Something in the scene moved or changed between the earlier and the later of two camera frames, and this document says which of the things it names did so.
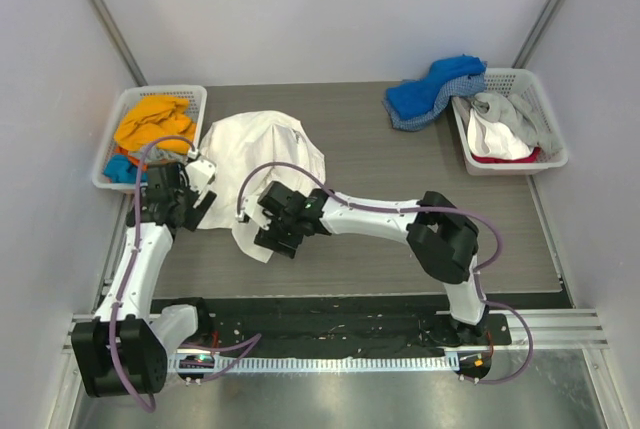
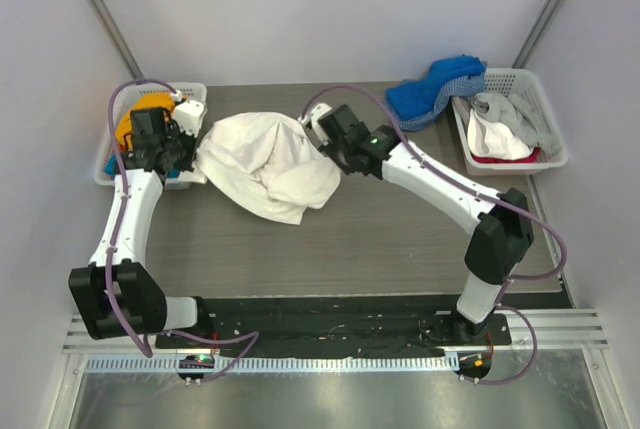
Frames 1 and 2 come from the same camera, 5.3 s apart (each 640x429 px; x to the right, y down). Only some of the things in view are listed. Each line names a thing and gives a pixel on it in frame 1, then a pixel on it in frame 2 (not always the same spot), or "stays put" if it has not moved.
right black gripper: (275, 237) -> (330, 150)
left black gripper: (198, 210) -> (176, 157)
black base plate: (234, 326) stays put
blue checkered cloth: (456, 88) stays put
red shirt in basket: (534, 157) stays put
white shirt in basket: (497, 141) stays put
